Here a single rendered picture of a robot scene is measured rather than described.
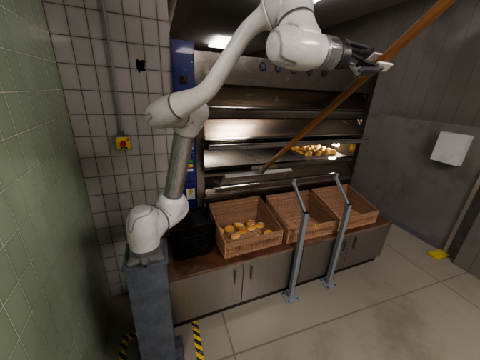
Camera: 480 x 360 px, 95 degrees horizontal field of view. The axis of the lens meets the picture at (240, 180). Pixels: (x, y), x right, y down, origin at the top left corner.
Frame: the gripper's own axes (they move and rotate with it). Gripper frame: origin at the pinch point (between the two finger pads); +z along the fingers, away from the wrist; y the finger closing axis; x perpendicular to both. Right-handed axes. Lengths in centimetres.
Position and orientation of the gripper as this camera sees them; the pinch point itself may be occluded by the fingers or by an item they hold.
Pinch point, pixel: (379, 61)
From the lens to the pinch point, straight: 94.9
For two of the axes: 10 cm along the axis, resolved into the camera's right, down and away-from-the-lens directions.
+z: 9.2, -0.9, 3.7
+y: 2.1, 9.4, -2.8
